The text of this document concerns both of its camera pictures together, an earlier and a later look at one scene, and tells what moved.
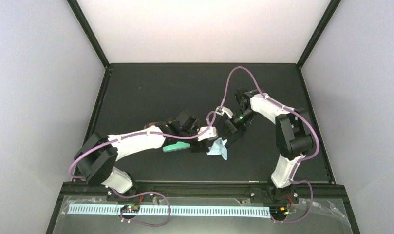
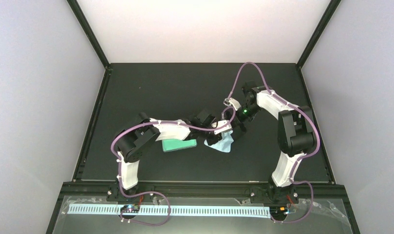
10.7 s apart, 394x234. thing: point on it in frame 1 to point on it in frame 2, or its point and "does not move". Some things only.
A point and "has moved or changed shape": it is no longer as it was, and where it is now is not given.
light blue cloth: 218,148 has moved or changed shape
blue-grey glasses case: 178,146 does not move
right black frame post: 332,7 does not move
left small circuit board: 130,208 does not move
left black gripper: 203,148 to 211,143
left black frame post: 88,31 does not move
